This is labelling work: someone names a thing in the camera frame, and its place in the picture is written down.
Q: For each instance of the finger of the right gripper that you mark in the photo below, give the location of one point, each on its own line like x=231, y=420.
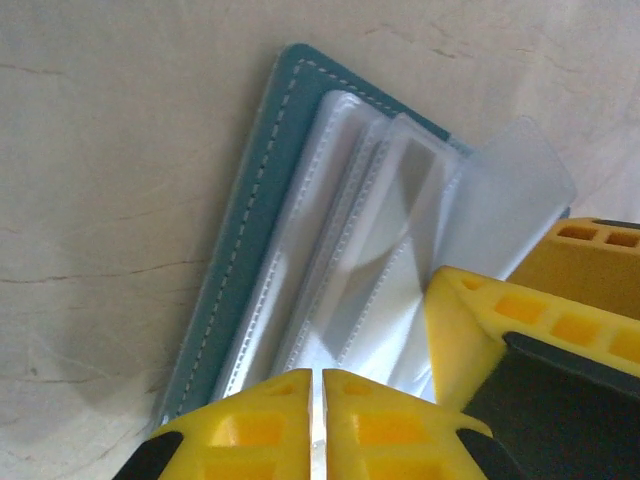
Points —
x=550, y=390
x=575, y=270

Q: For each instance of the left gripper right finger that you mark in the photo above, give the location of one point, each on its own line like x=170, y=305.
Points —
x=390, y=435

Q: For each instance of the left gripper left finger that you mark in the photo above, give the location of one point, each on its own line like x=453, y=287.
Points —
x=250, y=435

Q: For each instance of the teal card holder wallet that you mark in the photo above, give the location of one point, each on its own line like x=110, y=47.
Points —
x=250, y=200

